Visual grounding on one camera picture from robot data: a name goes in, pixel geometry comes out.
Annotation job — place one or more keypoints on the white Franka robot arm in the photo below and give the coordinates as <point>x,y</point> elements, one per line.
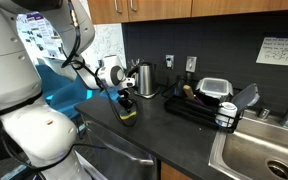
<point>14,66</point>

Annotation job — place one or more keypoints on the gray plastic container lid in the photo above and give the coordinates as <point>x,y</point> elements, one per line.
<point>247,96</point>

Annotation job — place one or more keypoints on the stainless steel sink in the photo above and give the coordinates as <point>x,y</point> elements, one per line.
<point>250,150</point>

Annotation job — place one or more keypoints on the white cup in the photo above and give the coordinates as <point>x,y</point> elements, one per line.
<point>226,113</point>

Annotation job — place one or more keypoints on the green and yellow sponge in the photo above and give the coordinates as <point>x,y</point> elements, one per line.
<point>129,115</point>

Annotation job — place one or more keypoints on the research poster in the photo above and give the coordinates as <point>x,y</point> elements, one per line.
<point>40,36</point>

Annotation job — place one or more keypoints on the wooden lower cabinet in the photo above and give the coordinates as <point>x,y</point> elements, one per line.
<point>172,173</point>

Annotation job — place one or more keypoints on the stainless steel dishwasher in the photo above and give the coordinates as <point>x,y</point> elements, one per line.
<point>117,156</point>

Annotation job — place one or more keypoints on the blue chair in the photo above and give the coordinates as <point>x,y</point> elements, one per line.
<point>50,78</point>
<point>70,98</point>

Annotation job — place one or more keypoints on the stainless steel electric kettle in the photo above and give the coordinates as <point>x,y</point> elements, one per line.
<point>146,80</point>

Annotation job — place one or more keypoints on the white power outlet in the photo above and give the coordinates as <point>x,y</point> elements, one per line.
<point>170,61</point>

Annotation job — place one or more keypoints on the whiteboard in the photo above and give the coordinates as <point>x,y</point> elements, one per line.
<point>109,43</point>

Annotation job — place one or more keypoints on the kettle power base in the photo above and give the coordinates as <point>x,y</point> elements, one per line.
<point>148,95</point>

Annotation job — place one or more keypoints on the white light switch plate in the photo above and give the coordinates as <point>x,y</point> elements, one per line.
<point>191,64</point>

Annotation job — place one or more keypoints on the white handwritten note sign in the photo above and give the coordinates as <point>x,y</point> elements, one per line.
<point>280,51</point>

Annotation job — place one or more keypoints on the metal sink deck cap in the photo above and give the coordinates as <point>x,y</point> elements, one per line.
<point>264,113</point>

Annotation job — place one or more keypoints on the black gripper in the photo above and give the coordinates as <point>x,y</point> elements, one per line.
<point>125,96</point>

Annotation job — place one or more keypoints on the wooden upper cabinets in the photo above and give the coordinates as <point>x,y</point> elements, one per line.
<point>217,6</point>

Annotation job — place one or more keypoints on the clear plastic food container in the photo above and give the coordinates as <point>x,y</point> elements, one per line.
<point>214,87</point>

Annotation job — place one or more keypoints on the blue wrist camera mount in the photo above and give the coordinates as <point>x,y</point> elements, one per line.
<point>112,95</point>

